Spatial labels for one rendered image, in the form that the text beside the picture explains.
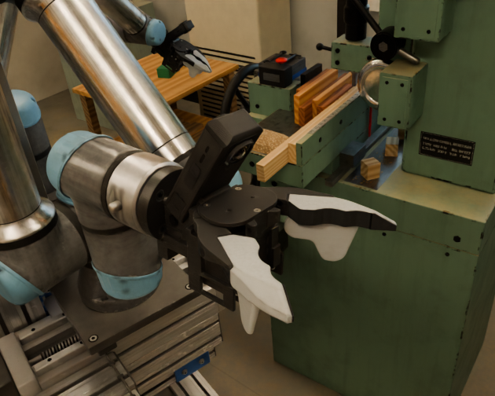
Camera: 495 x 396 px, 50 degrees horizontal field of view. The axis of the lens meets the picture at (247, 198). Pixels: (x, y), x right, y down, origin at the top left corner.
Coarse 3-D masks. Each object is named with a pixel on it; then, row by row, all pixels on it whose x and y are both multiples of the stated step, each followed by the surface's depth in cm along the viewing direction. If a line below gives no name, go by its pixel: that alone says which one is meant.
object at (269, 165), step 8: (352, 88) 139; (312, 120) 125; (304, 128) 122; (272, 152) 114; (280, 152) 114; (264, 160) 111; (272, 160) 112; (280, 160) 115; (256, 168) 111; (264, 168) 110; (272, 168) 113; (280, 168) 116; (264, 176) 111
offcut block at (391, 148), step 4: (388, 140) 136; (392, 140) 136; (396, 140) 136; (388, 144) 134; (392, 144) 134; (396, 144) 134; (388, 148) 135; (392, 148) 135; (396, 148) 134; (388, 152) 136; (392, 152) 135; (396, 152) 135
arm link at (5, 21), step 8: (0, 8) 127; (8, 8) 128; (16, 8) 131; (0, 16) 128; (8, 16) 129; (16, 16) 132; (0, 24) 128; (8, 24) 129; (0, 32) 128; (8, 32) 130; (0, 40) 129; (8, 40) 130; (0, 48) 129; (8, 48) 131; (8, 56) 132; (8, 64) 133
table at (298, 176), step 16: (288, 112) 139; (368, 112) 139; (272, 128) 132; (288, 128) 132; (352, 128) 133; (336, 144) 128; (256, 160) 123; (320, 160) 123; (272, 176) 123; (288, 176) 120; (304, 176) 118
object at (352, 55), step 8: (336, 40) 132; (344, 40) 131; (368, 40) 130; (336, 48) 132; (344, 48) 130; (352, 48) 129; (360, 48) 128; (368, 48) 127; (336, 56) 133; (344, 56) 131; (352, 56) 130; (360, 56) 129; (336, 64) 133; (344, 64) 132; (352, 64) 131; (360, 64) 130; (352, 72) 135
